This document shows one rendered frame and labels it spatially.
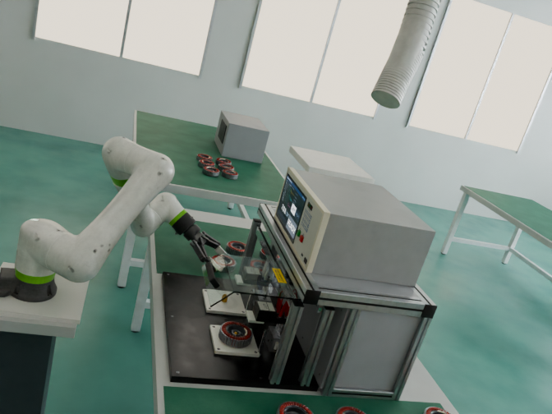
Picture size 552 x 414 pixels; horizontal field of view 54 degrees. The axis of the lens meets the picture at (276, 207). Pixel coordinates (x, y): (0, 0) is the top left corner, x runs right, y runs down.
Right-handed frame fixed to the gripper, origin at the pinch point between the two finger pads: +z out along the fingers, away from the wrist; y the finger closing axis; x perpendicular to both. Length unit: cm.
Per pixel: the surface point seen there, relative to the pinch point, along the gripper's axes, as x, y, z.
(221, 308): 6.8, 38.0, 10.0
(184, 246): -12.1, -8.5, -16.5
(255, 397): 16, 74, 32
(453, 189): 47, -545, 173
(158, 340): -2, 64, 1
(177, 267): -9.5, 13.2, -11.9
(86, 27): -95, -329, -255
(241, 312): 10.4, 36.0, 16.2
